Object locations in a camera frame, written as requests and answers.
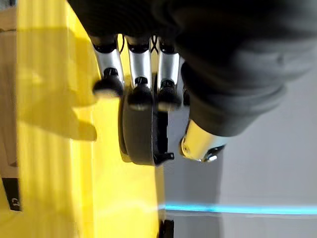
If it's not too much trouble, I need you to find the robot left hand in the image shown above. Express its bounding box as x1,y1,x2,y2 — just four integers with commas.
66,0,317,163

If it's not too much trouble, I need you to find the cardboard box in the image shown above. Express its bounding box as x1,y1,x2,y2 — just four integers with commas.
0,8,24,214

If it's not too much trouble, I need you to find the black shelf caster wheel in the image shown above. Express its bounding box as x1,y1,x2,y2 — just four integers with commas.
159,219,175,238

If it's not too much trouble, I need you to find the yellow metal shelf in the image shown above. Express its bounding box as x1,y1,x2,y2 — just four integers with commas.
16,0,166,238

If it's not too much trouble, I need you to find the blue floor tape line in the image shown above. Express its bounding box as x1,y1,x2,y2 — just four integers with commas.
158,203,317,215

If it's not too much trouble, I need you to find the black plastic housing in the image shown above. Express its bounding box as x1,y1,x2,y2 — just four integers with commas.
118,71,175,166

